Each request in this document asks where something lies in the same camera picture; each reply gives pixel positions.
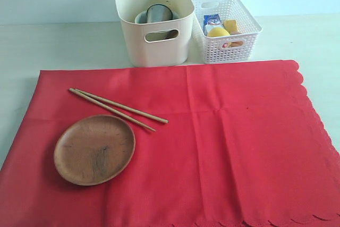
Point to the stainless steel cup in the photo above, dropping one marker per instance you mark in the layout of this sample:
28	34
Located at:
159	13

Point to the pale green ceramic bowl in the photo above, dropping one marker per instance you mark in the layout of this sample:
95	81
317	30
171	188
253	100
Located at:
158	35

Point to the small milk carton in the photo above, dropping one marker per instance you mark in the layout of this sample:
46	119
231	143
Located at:
211	21

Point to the yellow lemon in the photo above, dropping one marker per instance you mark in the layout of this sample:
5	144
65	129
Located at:
217	32

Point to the yellow cheese wedge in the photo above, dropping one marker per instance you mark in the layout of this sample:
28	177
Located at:
230	25

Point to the wooden chopstick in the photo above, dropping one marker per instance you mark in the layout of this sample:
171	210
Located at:
104	100
96	102

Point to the brown wooden plate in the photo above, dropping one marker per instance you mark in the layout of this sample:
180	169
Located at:
94	150

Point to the brown egg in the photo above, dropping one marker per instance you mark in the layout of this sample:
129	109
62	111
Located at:
236	43

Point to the cream plastic storage bin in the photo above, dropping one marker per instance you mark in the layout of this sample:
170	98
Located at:
160	53

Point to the white perforated plastic basket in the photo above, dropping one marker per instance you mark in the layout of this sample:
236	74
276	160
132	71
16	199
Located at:
217	49

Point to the red table cloth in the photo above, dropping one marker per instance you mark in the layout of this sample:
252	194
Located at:
243	146

